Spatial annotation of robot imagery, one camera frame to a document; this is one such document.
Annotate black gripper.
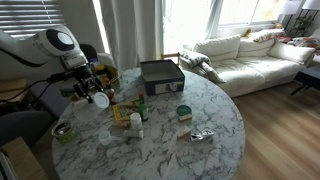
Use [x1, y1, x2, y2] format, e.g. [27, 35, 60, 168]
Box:
[71, 63, 105, 105]

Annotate large clear plastic cup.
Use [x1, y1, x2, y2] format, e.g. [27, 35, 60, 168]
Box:
[72, 91, 111, 123]

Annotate small clear measuring cup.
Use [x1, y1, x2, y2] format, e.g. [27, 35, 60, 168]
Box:
[98, 130, 125, 147]

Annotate hot sauce bottle red cap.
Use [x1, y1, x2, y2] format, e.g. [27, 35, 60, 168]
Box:
[104, 78, 118, 105]

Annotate orange snack bag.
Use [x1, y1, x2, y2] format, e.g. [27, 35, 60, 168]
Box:
[70, 93, 82, 103]

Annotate dark jar yellow lid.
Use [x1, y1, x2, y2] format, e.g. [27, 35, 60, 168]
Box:
[95, 64, 108, 80]

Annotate white pill bottle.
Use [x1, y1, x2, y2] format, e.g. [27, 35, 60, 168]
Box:
[129, 112, 144, 132]

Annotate green bottle red cap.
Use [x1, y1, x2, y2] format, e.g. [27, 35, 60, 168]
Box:
[137, 92, 150, 122]

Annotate white tube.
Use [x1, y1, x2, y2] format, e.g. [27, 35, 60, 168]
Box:
[123, 128, 145, 139]

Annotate dark blue cardboard box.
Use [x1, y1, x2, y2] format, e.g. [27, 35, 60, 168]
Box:
[139, 59, 186, 97]

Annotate white curtain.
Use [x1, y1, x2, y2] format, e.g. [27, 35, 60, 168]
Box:
[99, 0, 164, 72]

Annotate wooden side desk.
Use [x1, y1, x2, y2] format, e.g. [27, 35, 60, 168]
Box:
[0, 78, 29, 107]

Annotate brown wooden chair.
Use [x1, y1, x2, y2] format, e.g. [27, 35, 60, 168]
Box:
[160, 52, 181, 67]

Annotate green round lid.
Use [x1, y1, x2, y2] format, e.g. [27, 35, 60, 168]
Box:
[176, 104, 193, 117]

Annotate small wooden block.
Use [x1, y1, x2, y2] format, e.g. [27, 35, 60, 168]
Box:
[177, 113, 193, 122]
[176, 125, 193, 141]

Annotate light wooden board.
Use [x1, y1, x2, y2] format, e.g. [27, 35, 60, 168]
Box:
[0, 136, 49, 180]

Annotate white window blinds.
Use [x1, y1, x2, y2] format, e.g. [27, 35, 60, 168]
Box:
[0, 0, 66, 38]

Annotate grey folded blanket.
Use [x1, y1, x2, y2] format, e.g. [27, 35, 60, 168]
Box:
[179, 49, 226, 84]

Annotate crumpled shiny foil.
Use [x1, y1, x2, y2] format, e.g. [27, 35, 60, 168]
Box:
[190, 128, 215, 142]

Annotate white sofa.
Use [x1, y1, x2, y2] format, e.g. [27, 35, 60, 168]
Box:
[179, 28, 320, 98]

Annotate cream patterned pillow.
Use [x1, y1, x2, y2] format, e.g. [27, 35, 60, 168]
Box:
[248, 28, 286, 43]

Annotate black coffee table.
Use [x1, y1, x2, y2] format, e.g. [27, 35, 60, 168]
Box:
[289, 64, 320, 98]

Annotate floral patterned pillow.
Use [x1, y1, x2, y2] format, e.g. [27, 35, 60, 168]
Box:
[287, 35, 320, 51]

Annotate black plant stand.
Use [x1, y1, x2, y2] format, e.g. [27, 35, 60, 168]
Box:
[288, 9, 318, 38]

